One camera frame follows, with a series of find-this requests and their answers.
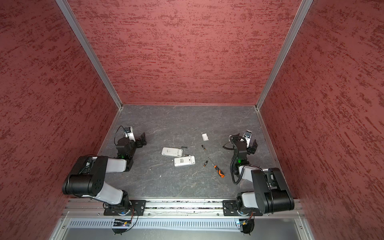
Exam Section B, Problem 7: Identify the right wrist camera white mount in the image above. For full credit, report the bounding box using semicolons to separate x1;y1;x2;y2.
243;130;252;147

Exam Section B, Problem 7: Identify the perforated cable duct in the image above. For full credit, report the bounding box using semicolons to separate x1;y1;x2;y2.
67;218;240;231

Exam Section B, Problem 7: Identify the base connector wiring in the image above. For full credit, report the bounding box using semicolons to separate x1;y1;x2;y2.
110;206;139;235
238;212;256;235

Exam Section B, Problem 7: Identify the white remote orange button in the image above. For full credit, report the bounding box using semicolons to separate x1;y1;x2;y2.
161;147;183;158

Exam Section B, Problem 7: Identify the aluminium corner post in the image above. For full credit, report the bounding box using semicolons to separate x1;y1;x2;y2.
256;0;313;112
56;0;123;110

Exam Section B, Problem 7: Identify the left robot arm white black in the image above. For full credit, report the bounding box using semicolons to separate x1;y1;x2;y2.
62;133;147;209

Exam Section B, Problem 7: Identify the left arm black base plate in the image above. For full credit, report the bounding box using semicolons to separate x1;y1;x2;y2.
104;200;147;217

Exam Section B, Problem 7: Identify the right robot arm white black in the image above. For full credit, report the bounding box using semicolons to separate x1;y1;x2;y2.
229;135;295;217

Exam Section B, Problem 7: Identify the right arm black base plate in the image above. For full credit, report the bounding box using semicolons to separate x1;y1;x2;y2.
223;200;263;217

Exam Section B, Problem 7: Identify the left aluminium corner post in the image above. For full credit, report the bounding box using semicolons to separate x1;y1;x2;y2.
56;0;123;110

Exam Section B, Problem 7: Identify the aluminium front rail frame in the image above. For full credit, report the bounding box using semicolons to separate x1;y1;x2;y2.
50;198;314;240

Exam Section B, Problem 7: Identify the right base connector wiring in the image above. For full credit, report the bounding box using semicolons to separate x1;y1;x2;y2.
238;212;256;235

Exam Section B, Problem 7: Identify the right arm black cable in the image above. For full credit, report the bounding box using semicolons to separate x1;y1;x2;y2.
222;135;248;186

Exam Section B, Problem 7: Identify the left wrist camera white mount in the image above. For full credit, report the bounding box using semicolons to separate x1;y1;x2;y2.
123;127;136;142

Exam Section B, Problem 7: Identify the right aluminium corner post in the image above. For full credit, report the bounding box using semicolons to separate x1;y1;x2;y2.
256;0;313;112

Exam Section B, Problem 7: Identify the orange black screwdriver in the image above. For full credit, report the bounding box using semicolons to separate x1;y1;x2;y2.
208;157;225;178

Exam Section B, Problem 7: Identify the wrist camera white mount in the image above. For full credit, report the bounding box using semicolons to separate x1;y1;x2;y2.
123;127;136;142
243;130;252;147

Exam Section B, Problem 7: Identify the left base connector wiring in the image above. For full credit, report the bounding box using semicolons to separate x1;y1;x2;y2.
110;206;139;235

